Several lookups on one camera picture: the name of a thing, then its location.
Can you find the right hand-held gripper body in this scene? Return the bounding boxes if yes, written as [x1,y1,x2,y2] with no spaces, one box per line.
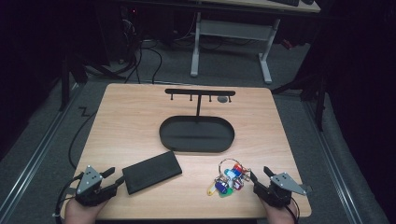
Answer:
[253,172,308,209]

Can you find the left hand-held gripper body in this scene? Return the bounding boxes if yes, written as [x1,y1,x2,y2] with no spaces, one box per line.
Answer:
[74,164,118,208]

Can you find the key bunch with colourful tags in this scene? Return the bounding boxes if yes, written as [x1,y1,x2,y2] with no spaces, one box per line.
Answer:
[206,158,252,199]

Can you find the black wallet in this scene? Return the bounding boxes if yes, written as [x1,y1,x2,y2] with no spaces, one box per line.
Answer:
[121,150,183,196]

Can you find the black key holder with tray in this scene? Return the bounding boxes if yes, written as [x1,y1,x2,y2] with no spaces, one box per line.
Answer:
[158,88,236,154]

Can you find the person's right hand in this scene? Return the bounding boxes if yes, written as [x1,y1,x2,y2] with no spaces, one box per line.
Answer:
[261,199,299,224]

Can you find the person's left hand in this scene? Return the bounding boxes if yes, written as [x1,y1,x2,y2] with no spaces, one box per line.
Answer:
[64,198,108,224]

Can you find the black metal stand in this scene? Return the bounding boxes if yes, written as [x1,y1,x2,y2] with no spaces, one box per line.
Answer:
[58,54,89,113]
[270,69,329,133]

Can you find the black keyboard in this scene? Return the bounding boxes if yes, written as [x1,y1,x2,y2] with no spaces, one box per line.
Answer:
[269,0,301,7]

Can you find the right hand-held gripper cable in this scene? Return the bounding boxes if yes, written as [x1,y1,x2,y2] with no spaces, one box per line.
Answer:
[284,203,302,224]

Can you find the hand-held gripper cable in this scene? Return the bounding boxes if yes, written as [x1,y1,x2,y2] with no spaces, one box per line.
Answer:
[284,203,302,224]
[54,173,85,220]

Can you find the left hand-held gripper cable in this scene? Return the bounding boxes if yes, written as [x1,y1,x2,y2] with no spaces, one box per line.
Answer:
[54,173,85,220]

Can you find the thin black floor cable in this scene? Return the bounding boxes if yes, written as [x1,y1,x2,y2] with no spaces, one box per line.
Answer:
[67,106,98,171]

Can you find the aluminium floor rail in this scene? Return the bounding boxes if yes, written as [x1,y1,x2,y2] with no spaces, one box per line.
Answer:
[303,99,363,224]
[0,83,82,216]

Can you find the black floor cables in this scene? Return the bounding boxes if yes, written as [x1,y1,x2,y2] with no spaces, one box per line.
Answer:
[122,38,163,85]

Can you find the white frame desk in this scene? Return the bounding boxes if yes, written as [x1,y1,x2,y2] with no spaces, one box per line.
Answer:
[190,0,321,85]

